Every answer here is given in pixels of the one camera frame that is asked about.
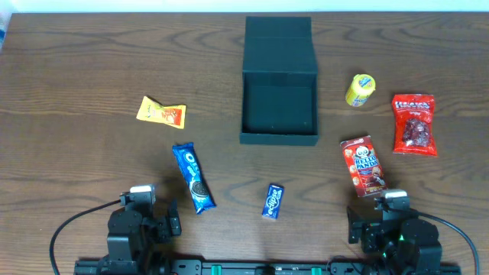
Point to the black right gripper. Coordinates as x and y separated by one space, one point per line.
361 230

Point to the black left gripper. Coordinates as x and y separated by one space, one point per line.
168 224

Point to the blue Oreo cookie pack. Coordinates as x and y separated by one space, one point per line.
188 164

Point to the red Hello Panda box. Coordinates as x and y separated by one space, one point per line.
363 165

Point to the blue Eclipse mint box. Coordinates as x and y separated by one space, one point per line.
273 201

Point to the red Kracie candy bag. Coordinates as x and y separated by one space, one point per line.
413 124

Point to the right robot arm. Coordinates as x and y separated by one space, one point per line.
403 242

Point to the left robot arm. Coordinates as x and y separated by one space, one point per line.
133 236

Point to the yellow orange snack packet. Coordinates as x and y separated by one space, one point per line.
152 111

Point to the yellow candy bottle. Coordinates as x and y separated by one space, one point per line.
361 88

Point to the dark green open box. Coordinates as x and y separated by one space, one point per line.
280 79

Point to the white blue object corner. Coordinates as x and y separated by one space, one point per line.
5 17

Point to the black mounting rail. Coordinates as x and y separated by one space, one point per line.
197 267

